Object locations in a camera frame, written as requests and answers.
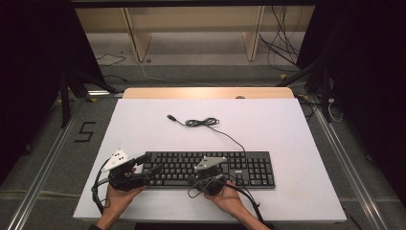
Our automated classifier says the left hand-held gripper cable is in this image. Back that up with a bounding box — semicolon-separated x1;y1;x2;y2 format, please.
91;157;111;216

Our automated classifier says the metal floor rail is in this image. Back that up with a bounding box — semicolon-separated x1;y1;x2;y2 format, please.
5;99;84;230
310;101;390;230

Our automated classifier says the hand-held gripper cable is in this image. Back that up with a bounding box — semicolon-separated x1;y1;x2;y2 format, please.
187;176;266;224
91;157;111;216

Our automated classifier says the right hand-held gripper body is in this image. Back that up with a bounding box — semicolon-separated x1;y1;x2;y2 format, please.
191;155;229;196

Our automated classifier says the black computer keyboard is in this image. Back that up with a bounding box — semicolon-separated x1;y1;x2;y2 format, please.
142;150;276;190

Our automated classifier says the thin black floor cable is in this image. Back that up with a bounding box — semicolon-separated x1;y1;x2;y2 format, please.
95;52;127;68

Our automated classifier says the black metal stand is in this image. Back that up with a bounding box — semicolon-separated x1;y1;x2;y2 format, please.
276;54;334;125
57;65;120;129

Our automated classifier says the wooden table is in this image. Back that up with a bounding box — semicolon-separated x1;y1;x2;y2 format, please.
123;86;295;100

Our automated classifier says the person's left hand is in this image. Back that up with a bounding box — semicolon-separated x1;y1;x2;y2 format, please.
102;184;148;220

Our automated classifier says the right hand-held gripper cable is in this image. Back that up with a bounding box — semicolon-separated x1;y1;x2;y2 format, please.
187;176;266;224

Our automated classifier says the wooden shelf unit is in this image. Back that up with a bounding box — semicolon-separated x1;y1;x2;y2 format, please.
75;5;316;63

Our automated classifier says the bundle of black cables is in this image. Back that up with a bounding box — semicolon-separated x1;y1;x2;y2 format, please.
258;5;305;74

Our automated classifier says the person's right hand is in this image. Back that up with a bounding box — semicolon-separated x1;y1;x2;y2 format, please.
204;179;246;219

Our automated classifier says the black curtain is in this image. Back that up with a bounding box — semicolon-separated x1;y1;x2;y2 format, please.
295;0;406;205
0;0;107;186

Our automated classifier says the black keyboard cable with plug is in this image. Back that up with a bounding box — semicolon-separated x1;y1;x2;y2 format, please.
166;114;247;153

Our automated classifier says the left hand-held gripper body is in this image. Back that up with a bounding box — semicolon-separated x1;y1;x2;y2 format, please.
101;148;150;193

